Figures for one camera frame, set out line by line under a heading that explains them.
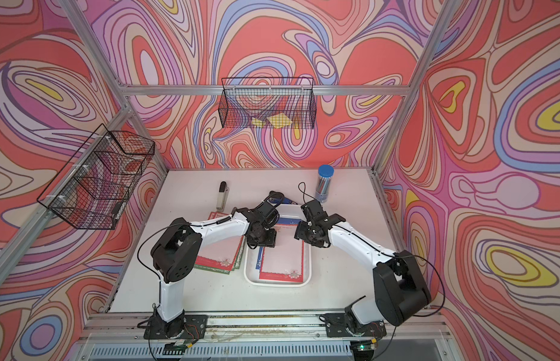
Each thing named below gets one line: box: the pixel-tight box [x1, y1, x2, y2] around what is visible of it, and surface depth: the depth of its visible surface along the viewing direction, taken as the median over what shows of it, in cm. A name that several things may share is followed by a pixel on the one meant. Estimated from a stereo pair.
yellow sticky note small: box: [251, 117, 267, 128], surface depth 85 cm
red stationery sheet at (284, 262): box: [258, 224, 305, 283], surface depth 88 cm
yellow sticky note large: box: [266, 112, 293, 129], surface depth 92 cm
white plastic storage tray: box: [243, 203, 313, 288], surface depth 88 cm
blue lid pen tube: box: [314, 163, 335, 204], surface depth 96 cm
